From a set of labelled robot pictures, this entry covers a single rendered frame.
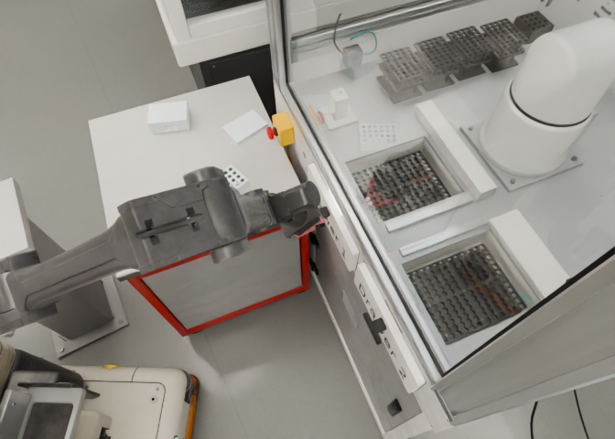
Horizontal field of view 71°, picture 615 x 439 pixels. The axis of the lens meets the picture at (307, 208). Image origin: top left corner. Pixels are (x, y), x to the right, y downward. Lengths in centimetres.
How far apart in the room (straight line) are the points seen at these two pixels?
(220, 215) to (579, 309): 37
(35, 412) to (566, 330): 84
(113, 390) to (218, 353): 44
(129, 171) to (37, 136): 147
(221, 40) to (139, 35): 169
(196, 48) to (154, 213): 123
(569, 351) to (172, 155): 124
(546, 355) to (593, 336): 9
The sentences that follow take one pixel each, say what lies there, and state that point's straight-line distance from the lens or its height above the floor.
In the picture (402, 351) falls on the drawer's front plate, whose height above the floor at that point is 93.
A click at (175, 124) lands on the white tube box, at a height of 79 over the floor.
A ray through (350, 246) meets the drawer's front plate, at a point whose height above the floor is 93.
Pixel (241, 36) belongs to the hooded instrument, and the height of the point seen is 87.
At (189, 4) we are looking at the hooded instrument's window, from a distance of 159.
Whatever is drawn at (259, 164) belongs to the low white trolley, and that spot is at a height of 76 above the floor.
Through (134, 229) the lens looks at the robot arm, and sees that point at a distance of 47.
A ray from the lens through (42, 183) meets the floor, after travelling 268.
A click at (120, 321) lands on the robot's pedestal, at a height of 2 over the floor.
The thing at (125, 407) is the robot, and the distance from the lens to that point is 172.
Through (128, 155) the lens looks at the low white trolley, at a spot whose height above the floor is 76.
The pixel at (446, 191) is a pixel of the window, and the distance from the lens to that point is 61.
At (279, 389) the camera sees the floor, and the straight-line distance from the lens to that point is 189.
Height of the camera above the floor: 187
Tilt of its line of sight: 59 degrees down
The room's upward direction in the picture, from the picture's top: 1 degrees counter-clockwise
